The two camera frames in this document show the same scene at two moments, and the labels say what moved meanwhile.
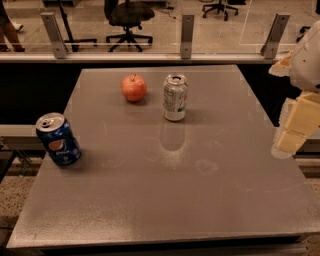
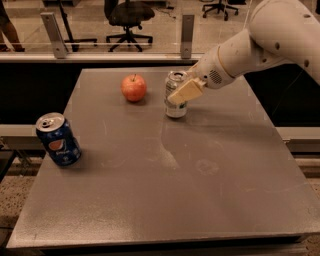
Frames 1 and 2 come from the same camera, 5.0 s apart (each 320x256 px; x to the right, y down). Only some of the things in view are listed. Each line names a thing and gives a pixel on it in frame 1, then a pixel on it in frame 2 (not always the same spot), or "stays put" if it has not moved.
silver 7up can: x=175 y=97 stays put
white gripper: x=308 y=65 → x=210 y=71
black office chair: x=127 y=14 stays put
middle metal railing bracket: x=187 y=36 stays put
